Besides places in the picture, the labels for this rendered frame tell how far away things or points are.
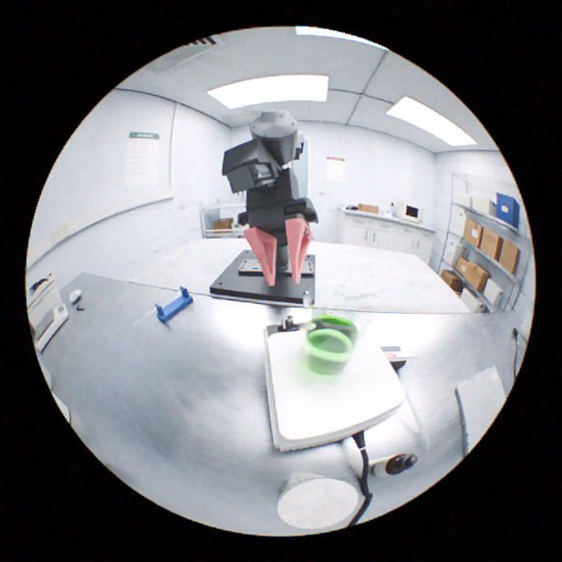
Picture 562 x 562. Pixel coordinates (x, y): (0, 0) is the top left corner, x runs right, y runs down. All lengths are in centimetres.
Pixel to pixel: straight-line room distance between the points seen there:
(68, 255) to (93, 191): 48
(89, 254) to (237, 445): 144
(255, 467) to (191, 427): 10
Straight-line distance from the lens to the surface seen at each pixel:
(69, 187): 152
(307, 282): 44
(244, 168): 18
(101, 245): 154
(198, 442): 25
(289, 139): 22
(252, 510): 25
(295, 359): 18
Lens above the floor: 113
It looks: 29 degrees down
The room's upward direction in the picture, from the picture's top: straight up
